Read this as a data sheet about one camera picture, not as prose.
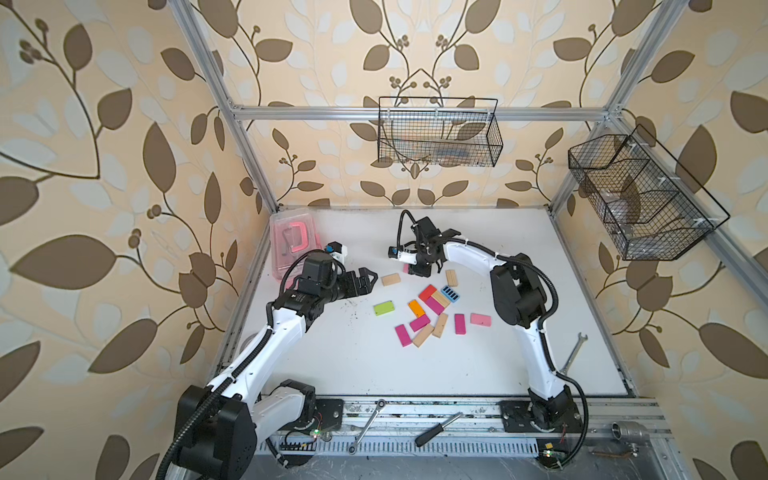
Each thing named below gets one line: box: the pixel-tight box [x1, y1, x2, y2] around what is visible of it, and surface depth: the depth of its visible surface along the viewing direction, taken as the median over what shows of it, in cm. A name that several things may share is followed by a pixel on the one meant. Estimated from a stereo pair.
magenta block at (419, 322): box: [410, 314, 431, 332], surface depth 92 cm
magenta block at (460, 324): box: [454, 313, 466, 335], surface depth 92 cm
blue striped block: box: [440, 285, 461, 303], surface depth 98 cm
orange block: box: [408, 299, 426, 318], surface depth 96 cm
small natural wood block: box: [431, 290, 451, 308], surface depth 96 cm
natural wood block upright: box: [432, 313, 448, 339], surface depth 91 cm
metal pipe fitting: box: [611, 421, 650, 445], surface depth 71 cm
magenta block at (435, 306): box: [426, 296, 445, 315], surface depth 96 cm
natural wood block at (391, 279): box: [380, 273, 402, 287], surface depth 103 cm
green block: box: [373, 300, 395, 316], surface depth 96 cm
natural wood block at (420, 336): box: [412, 324, 435, 348], surface depth 90 cm
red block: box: [418, 284, 437, 302], surface depth 98 cm
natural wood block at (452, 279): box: [445, 270, 459, 287], surface depth 101 cm
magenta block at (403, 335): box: [395, 324, 413, 347], surface depth 89 cm
